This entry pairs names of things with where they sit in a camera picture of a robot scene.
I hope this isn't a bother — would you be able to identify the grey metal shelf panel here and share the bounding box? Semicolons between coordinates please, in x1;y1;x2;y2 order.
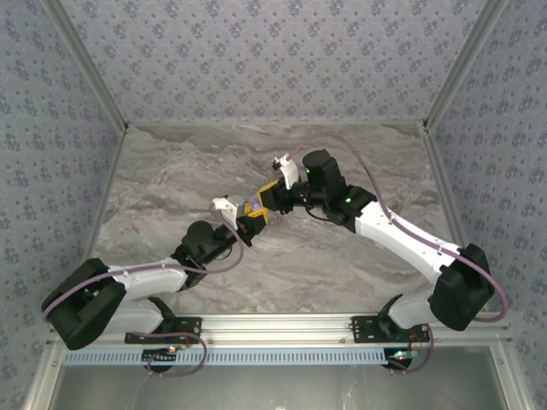
46;345;509;410

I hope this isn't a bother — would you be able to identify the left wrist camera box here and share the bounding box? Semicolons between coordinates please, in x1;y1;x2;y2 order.
212;195;241;227

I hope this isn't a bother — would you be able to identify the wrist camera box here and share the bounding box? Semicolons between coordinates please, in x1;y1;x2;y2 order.
272;155;299;190
212;195;241;227

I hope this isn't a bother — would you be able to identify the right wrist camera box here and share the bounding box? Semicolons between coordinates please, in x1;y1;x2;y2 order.
272;155;299;190

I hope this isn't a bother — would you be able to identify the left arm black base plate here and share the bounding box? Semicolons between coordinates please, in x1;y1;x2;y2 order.
124;318;203;345

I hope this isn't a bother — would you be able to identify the aluminium mounting rail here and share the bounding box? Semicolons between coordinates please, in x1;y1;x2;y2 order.
46;313;512;345

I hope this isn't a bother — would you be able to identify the perforated light blue cable duct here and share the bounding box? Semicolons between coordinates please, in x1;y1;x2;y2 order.
62;348;388;366

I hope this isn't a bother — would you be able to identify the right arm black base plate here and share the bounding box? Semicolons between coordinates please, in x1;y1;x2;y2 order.
350;315;431;345

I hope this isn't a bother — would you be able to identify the aluminium corner post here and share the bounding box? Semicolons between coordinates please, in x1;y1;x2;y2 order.
421;0;509;132
41;0;131;132

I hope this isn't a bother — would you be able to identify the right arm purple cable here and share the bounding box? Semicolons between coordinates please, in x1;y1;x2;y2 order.
285;134;510;376

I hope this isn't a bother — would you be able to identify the aluminium frame leg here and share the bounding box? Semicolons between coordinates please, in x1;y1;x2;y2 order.
489;343;533;410
23;343;65;410

